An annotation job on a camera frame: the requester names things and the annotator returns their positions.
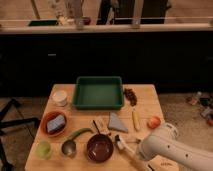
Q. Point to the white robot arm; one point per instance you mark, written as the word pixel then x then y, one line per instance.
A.
pixel 163 141

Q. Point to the purple bowl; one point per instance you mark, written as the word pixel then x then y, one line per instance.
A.
pixel 99 148

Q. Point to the orange bowl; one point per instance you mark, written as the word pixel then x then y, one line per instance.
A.
pixel 49 116

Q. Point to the green plastic tray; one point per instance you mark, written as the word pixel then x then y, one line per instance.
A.
pixel 98 93

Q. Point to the dark red grapes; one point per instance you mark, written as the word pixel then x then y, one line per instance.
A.
pixel 130 96

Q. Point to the gray triangular cloth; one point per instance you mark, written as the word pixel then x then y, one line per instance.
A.
pixel 115 123

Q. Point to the white cup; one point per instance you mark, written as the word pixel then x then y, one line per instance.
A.
pixel 60 98

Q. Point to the orange fruit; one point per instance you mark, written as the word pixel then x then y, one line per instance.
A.
pixel 153 122

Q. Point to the blue sponge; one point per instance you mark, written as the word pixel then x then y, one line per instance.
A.
pixel 55 124

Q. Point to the light green cup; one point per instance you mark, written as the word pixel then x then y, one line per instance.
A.
pixel 43 150

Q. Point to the black chair base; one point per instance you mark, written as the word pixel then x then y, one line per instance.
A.
pixel 6 166

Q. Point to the brown handled spatula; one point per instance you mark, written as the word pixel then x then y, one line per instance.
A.
pixel 101 127

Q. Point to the green handled metal spoon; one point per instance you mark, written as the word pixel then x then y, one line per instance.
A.
pixel 69 146

